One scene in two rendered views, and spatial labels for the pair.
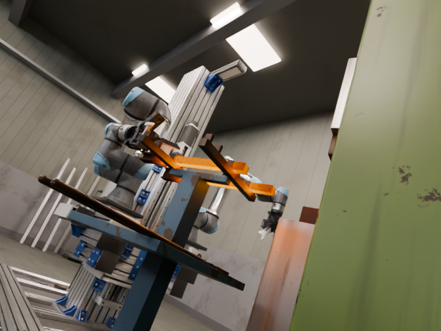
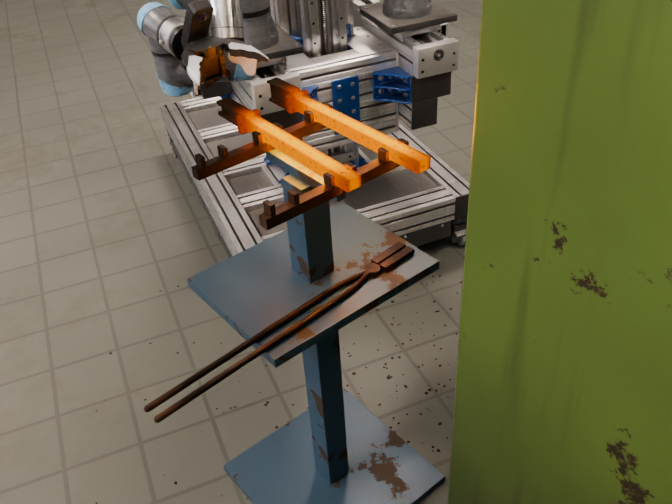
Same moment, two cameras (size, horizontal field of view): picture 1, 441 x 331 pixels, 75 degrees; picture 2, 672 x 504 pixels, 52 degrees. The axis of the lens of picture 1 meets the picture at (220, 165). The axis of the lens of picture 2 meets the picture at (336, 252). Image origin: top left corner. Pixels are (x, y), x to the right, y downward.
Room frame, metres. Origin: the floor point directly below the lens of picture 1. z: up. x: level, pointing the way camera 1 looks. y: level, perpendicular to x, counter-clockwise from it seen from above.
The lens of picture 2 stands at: (-0.23, -0.29, 1.51)
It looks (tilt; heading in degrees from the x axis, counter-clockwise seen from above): 37 degrees down; 16
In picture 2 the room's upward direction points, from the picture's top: 4 degrees counter-clockwise
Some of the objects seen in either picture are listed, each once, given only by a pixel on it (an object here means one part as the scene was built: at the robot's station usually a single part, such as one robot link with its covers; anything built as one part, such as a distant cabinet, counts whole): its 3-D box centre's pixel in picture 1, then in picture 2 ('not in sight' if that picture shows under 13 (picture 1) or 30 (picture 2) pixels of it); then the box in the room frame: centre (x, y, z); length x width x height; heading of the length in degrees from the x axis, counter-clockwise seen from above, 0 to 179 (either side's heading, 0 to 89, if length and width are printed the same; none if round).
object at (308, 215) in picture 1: (320, 222); not in sight; (0.94, -0.39, 0.95); 0.12 x 0.09 x 0.07; 52
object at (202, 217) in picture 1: (195, 215); not in sight; (1.90, 0.03, 0.98); 0.13 x 0.12 x 0.14; 134
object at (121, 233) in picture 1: (164, 253); (313, 273); (0.79, 0.05, 0.66); 0.40 x 0.30 x 0.02; 143
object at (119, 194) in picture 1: (122, 197); (250, 24); (1.60, 0.43, 0.87); 0.15 x 0.15 x 0.10
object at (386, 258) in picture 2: (167, 243); (294, 320); (0.64, 0.04, 0.67); 0.60 x 0.04 x 0.01; 147
